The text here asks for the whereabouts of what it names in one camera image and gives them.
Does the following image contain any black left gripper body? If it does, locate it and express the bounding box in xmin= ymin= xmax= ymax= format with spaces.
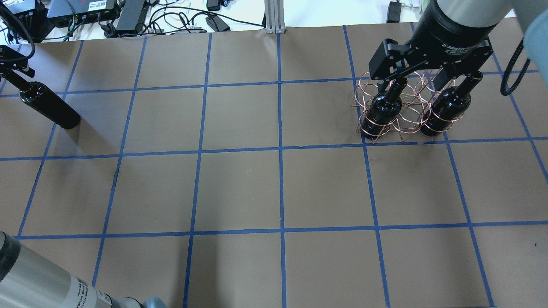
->
xmin=0 ymin=45 xmax=29 ymax=74

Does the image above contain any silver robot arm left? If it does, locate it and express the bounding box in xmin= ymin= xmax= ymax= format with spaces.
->
xmin=0 ymin=45 xmax=166 ymax=308

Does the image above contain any dark wine bottle in basket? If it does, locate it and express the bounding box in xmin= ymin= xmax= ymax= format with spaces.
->
xmin=360 ymin=77 xmax=408 ymax=140

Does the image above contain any aluminium frame post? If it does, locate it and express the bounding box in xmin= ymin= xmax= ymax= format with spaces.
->
xmin=264 ymin=0 xmax=286 ymax=34

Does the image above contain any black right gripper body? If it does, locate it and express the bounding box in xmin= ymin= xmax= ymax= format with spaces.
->
xmin=408 ymin=0 xmax=499 ymax=70

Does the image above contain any black power adapter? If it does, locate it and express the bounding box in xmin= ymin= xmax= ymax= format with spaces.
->
xmin=386 ymin=0 xmax=402 ymax=24

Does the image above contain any copper wire wine basket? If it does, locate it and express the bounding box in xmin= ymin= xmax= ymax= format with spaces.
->
xmin=352 ymin=70 xmax=461 ymax=144

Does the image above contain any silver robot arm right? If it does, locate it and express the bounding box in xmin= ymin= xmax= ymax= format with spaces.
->
xmin=369 ymin=0 xmax=547 ymax=93

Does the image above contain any black power brick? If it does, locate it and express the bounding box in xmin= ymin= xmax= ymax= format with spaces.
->
xmin=115 ymin=0 xmax=149 ymax=36

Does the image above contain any dark glass wine bottle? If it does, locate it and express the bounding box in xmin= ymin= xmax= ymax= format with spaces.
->
xmin=1 ymin=71 xmax=81 ymax=129

